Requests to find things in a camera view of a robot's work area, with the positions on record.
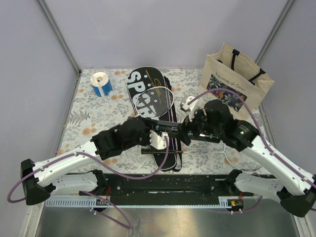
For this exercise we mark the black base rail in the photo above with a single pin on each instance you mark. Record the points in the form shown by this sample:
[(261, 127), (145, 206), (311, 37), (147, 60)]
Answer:
[(166, 190)]

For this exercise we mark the floral patterned table cloth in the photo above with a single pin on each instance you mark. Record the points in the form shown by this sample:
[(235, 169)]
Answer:
[(91, 114)]

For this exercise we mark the white badminton racket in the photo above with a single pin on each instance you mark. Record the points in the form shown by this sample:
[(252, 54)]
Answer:
[(154, 102)]

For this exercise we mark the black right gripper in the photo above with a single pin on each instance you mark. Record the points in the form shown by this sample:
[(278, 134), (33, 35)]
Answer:
[(197, 113)]

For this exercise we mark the black teal shuttlecock tube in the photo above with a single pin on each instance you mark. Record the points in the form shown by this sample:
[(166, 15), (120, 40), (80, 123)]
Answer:
[(170, 128)]

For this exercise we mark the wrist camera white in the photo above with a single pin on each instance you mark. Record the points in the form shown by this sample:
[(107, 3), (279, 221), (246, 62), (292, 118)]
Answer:
[(189, 104), (159, 142)]

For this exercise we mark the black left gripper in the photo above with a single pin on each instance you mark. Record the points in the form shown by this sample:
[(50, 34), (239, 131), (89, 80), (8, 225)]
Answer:
[(147, 142)]

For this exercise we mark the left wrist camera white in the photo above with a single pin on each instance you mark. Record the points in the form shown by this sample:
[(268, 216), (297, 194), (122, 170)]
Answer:
[(159, 142)]

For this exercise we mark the blue white tape roll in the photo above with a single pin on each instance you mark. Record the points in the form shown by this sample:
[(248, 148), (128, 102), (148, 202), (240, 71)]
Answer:
[(101, 84)]

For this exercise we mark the black racket cover bag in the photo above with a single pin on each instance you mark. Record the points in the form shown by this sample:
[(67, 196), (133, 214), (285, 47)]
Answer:
[(143, 78)]

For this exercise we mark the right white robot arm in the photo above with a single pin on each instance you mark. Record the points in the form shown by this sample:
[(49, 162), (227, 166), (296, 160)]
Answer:
[(292, 187)]

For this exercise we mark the black handled badminton racket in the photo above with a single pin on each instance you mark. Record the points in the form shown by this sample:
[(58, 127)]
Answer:
[(230, 159)]

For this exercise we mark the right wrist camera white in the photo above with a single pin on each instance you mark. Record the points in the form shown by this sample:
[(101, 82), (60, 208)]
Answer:
[(189, 104)]

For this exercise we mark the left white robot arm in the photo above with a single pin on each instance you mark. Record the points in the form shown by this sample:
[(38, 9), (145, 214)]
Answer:
[(42, 179)]

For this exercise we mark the beige floral tote bag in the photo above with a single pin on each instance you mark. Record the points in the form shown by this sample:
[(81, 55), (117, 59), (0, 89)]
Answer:
[(235, 71)]

